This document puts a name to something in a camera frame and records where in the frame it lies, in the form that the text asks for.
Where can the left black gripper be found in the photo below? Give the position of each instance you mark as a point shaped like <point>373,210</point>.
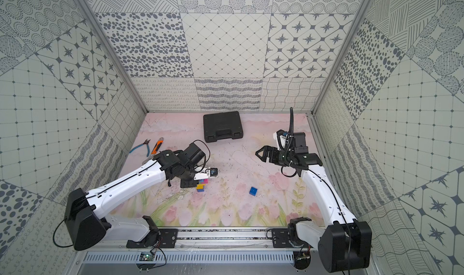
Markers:
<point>189,181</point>

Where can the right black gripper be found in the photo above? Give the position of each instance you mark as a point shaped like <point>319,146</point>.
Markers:
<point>267,149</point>

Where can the white vented cable duct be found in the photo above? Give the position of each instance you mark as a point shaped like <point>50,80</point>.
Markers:
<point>184,257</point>

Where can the black plastic tool case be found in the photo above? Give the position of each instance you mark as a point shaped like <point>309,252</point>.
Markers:
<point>220,126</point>

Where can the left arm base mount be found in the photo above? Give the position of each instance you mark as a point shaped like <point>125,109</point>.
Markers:
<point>164,238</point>

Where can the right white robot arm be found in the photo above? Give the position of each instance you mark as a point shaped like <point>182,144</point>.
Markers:
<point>333,210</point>

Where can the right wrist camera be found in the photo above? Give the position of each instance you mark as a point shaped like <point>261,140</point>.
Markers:
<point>283,139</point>

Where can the orange utility knife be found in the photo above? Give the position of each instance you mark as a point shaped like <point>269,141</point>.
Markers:
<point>157,146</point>

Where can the blue handled pliers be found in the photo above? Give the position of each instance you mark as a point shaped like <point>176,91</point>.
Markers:
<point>144,144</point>

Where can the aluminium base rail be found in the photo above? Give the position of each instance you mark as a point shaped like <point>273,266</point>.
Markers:
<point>232,238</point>

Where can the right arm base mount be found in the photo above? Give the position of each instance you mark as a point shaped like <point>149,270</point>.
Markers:
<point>280,238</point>

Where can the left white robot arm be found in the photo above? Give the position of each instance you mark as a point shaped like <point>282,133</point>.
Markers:
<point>88,216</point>

